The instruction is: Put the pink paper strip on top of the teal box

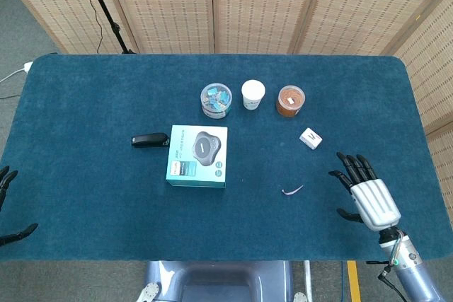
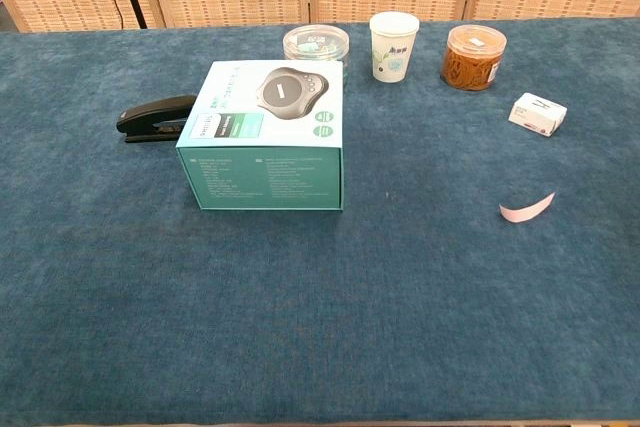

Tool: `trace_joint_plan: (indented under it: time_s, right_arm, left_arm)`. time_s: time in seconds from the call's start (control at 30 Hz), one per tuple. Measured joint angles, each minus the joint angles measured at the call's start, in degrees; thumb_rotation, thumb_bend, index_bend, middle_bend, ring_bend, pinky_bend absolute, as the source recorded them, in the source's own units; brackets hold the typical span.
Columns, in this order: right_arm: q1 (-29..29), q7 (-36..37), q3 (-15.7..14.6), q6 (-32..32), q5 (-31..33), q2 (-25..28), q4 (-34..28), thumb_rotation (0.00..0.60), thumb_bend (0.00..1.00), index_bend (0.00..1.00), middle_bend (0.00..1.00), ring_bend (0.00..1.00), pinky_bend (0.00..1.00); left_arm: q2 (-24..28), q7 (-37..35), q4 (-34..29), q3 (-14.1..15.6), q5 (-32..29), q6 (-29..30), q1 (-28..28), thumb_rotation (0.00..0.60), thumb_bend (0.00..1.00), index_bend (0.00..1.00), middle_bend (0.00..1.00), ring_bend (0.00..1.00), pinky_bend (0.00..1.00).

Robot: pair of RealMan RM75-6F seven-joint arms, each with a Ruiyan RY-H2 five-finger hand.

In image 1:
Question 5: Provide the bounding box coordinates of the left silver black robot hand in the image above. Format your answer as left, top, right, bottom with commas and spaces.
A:
0, 165, 39, 246

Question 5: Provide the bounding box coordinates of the small white staple box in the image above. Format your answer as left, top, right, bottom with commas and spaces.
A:
299, 127, 323, 151

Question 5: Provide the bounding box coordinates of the black stapler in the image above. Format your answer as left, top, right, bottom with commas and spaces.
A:
131, 132, 170, 148

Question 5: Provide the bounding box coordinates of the blue-grey robot torso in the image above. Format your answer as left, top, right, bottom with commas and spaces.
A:
136, 260, 312, 302

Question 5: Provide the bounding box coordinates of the white paper cup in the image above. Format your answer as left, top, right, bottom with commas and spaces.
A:
241, 79, 266, 110

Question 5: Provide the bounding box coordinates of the thin black hanging cable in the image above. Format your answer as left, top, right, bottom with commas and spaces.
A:
72, 0, 104, 54

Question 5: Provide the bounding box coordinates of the black tripod stand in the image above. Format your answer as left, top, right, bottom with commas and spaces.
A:
78, 0, 137, 54

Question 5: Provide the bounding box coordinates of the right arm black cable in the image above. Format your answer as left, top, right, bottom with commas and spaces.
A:
366, 234, 408, 302

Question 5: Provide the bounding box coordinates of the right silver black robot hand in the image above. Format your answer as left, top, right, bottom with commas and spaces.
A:
328, 152, 403, 232

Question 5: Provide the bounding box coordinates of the clear jar of binder clips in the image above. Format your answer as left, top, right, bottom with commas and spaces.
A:
200, 82, 234, 118

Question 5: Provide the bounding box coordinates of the clear jar of rubber bands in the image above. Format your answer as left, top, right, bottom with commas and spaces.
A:
275, 84, 306, 118

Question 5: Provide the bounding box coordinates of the green paper speaker box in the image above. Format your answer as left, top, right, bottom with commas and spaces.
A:
165, 124, 229, 190

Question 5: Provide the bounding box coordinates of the blue table mat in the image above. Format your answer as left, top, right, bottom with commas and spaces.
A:
0, 53, 453, 263

